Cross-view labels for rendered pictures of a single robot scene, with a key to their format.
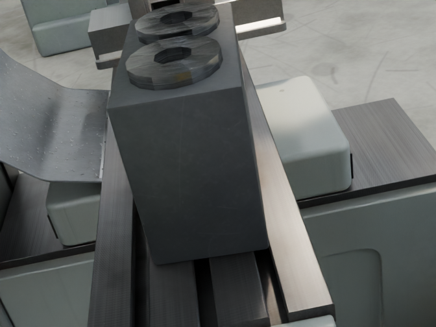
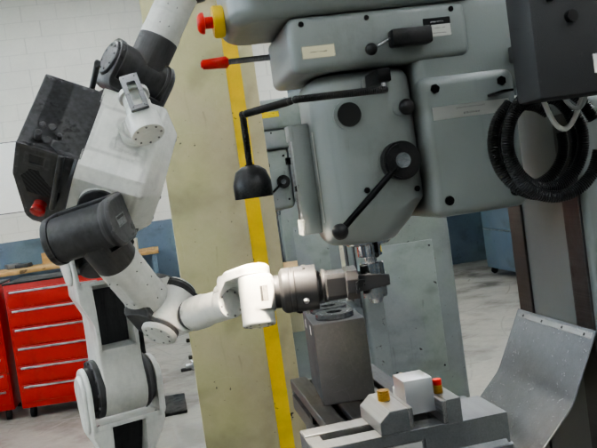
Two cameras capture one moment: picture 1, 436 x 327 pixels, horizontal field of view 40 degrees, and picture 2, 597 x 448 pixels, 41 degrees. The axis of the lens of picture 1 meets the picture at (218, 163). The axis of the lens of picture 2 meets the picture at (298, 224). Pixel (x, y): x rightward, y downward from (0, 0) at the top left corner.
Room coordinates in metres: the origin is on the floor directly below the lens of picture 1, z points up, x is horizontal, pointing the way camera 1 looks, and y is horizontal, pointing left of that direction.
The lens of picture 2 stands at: (2.42, -0.37, 1.44)
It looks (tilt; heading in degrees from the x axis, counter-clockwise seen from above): 3 degrees down; 170
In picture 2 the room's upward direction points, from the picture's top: 8 degrees counter-clockwise
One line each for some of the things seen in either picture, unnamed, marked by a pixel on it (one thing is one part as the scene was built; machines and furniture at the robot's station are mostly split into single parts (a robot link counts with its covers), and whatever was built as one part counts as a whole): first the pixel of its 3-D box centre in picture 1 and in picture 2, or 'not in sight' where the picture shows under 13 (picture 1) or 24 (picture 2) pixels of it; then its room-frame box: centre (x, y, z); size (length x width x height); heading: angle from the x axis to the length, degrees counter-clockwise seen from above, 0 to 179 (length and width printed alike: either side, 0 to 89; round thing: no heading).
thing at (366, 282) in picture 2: not in sight; (373, 281); (0.95, 0.03, 1.23); 0.06 x 0.02 x 0.03; 80
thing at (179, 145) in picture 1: (194, 121); (336, 349); (0.58, 0.02, 1.03); 0.22 x 0.12 x 0.20; 175
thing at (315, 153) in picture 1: (194, 146); not in sight; (0.92, 0.04, 0.79); 0.50 x 0.35 x 0.12; 90
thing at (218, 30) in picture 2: not in sight; (218, 21); (0.92, -0.19, 1.76); 0.06 x 0.02 x 0.06; 0
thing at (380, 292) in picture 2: not in sight; (373, 281); (0.92, 0.04, 1.23); 0.05 x 0.05 x 0.06
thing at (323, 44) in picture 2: not in sight; (363, 48); (0.93, 0.08, 1.68); 0.34 x 0.24 x 0.10; 90
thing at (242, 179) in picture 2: not in sight; (251, 180); (0.95, -0.18, 1.46); 0.07 x 0.07 x 0.06
